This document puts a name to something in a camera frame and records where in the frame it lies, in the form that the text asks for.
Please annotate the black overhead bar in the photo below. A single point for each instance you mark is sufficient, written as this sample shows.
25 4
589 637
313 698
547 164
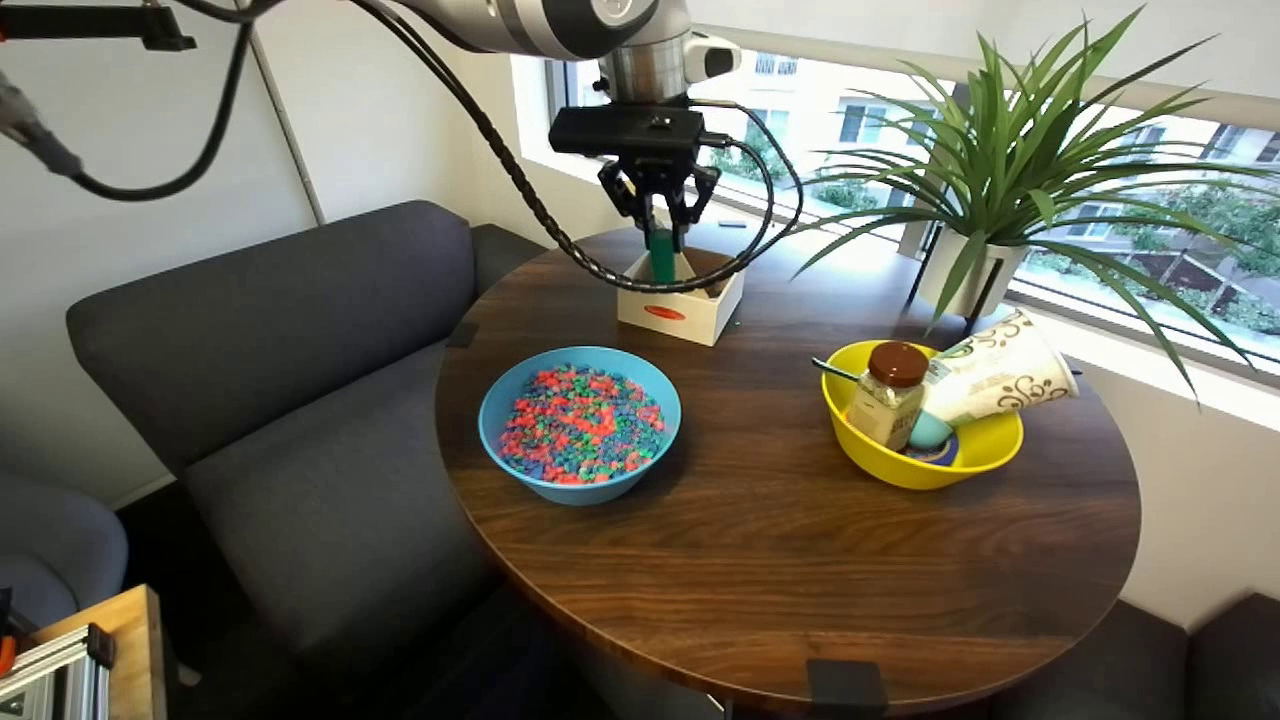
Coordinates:
83 27

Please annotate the white plant pot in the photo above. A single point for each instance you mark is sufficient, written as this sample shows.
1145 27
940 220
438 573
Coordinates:
963 273

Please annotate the black tape patch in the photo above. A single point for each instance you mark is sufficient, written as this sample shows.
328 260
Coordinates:
845 687

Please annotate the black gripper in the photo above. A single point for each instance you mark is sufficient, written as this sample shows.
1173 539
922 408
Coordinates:
655 163

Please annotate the glass jar brown lid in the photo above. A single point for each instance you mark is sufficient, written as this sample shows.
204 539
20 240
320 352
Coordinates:
885 392

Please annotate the colorful beads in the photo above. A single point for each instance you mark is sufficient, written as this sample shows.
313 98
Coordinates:
581 426

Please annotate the green spiky plant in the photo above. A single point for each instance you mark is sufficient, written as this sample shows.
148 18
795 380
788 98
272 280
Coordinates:
1027 147

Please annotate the blue bowl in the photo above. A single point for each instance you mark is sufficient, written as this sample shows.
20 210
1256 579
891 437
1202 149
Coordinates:
515 414

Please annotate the aluminum frame rail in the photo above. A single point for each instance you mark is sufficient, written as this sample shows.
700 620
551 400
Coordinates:
52 683

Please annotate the wooden shelf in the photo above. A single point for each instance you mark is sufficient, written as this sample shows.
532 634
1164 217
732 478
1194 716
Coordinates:
132 654

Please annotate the gray armchair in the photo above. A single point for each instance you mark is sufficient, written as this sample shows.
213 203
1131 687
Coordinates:
52 547

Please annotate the dark seat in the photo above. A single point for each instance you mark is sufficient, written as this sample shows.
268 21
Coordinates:
1202 661

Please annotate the yellow bowl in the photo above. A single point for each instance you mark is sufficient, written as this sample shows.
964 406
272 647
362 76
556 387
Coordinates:
864 446

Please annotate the patterned paper cup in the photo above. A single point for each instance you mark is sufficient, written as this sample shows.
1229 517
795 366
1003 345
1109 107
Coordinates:
998 372

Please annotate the black plant stand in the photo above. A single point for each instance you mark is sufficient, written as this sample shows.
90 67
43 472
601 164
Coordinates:
991 287

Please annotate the green cylinder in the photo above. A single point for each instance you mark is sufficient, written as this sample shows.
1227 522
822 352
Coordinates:
661 258

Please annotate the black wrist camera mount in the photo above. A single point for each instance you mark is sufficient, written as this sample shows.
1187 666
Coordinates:
624 125

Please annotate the gray sofa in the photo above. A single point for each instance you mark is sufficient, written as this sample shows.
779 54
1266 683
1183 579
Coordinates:
293 426

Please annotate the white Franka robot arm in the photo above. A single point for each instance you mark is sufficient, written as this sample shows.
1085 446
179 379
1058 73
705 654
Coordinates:
573 27

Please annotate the wooden box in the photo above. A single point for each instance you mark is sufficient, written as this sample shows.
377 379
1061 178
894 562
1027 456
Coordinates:
680 308

